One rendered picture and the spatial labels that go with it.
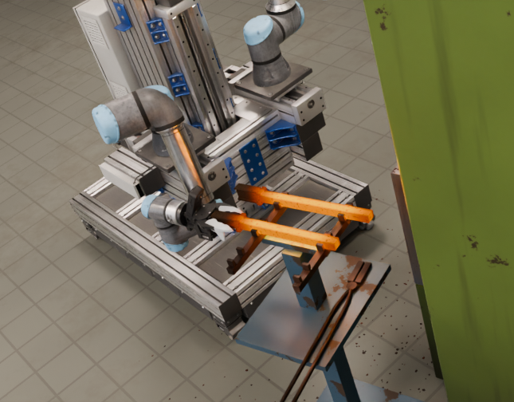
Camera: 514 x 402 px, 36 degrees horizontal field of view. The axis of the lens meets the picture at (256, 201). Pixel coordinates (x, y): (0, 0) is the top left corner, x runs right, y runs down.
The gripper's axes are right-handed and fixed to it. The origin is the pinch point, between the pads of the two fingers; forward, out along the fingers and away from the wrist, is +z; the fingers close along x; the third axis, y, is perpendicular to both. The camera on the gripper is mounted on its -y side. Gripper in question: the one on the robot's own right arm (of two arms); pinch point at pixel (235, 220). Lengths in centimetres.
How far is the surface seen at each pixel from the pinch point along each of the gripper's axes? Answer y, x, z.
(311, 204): -0.7, -11.2, 19.4
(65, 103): 93, -154, -290
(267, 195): -0.8, -11.5, 4.0
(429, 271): 8, -5, 56
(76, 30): 93, -246, -371
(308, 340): 26.5, 13.5, 25.4
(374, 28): -60, -5, 54
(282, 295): 26.5, 1.2, 8.8
